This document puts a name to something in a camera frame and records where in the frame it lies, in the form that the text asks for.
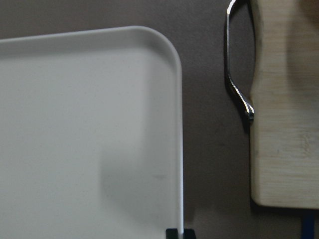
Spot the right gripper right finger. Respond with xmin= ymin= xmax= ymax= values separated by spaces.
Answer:
xmin=184 ymin=229 xmax=196 ymax=239

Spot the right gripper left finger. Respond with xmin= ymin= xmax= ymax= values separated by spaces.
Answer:
xmin=165 ymin=229 xmax=178 ymax=239

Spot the beige rabbit tray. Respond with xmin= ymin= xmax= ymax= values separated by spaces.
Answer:
xmin=0 ymin=26 xmax=184 ymax=239

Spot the bamboo cutting board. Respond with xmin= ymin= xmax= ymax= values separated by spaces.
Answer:
xmin=250 ymin=0 xmax=319 ymax=209

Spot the metal cutting board handle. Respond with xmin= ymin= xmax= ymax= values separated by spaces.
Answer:
xmin=224 ymin=0 xmax=255 ymax=124

